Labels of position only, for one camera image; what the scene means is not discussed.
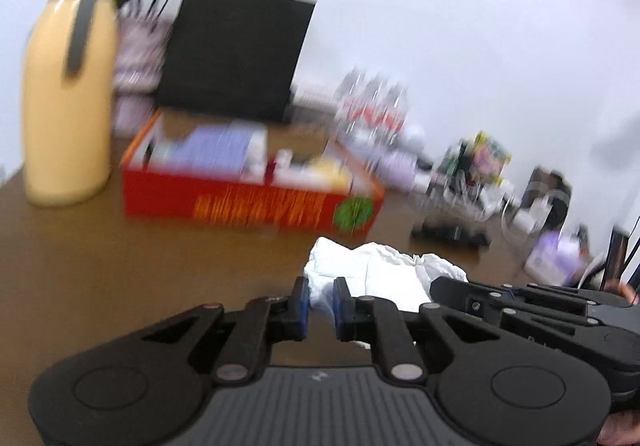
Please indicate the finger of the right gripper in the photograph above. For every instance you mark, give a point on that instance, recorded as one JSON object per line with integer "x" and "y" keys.
{"x": 475, "y": 299}
{"x": 544, "y": 295}

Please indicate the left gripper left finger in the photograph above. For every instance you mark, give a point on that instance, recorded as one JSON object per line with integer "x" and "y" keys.
{"x": 298, "y": 309}

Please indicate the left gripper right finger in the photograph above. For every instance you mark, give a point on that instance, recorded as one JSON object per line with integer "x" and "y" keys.
{"x": 344, "y": 311}

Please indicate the white cloth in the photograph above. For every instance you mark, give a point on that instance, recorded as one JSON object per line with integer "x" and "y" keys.
{"x": 375, "y": 270}

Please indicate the yellow plush toy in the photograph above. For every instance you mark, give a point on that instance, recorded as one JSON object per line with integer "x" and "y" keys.
{"x": 331, "y": 172}

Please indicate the purple fabric pouch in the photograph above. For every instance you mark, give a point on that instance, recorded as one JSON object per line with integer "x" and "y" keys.
{"x": 210, "y": 150}

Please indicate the red green ribbon item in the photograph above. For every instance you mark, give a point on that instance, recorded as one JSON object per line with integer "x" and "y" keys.
{"x": 273, "y": 164}

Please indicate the person right hand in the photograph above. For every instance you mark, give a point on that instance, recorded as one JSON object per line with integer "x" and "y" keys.
{"x": 623, "y": 428}

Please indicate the purple white box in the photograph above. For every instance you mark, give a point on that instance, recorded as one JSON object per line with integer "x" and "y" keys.
{"x": 556, "y": 259}

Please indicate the black cloth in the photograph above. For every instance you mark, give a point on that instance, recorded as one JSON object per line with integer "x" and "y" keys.
{"x": 451, "y": 234}

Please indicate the colourful snack packet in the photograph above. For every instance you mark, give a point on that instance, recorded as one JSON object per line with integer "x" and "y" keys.
{"x": 484, "y": 159}

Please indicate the purple knitted item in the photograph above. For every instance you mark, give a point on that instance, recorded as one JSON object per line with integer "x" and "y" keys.
{"x": 397, "y": 170}

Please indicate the round white speaker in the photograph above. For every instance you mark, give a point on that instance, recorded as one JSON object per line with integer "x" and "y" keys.
{"x": 412, "y": 137}

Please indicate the red cardboard box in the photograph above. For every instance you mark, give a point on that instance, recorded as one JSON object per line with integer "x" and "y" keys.
{"x": 294, "y": 200}

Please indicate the water bottle right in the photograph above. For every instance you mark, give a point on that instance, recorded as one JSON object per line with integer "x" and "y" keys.
{"x": 396, "y": 112}

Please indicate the water bottle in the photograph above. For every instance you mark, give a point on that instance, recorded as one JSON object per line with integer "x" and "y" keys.
{"x": 348, "y": 99}
{"x": 396, "y": 112}
{"x": 372, "y": 106}

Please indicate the water bottle middle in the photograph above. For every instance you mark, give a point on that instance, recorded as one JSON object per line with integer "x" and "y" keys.
{"x": 372, "y": 106}

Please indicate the water bottle left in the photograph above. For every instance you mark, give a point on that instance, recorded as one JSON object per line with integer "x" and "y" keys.
{"x": 348, "y": 99}

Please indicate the black paper bag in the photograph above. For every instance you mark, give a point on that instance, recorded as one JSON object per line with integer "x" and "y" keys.
{"x": 234, "y": 58}

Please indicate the purple wrapped vase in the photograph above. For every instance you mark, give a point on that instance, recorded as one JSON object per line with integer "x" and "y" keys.
{"x": 139, "y": 61}

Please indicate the yellow thermos jug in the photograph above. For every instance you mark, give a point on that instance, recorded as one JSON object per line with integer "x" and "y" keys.
{"x": 67, "y": 101}

